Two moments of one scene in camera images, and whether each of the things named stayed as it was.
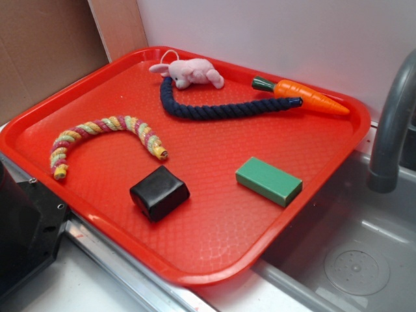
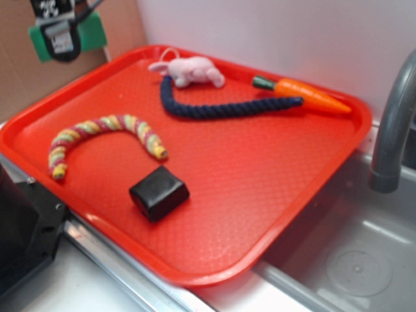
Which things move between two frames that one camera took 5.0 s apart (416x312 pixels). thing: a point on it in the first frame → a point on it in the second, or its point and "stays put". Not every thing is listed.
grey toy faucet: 383,175 stays put
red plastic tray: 192,164 stays put
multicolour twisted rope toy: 59,149 stays put
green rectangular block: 268,181 → 91,32
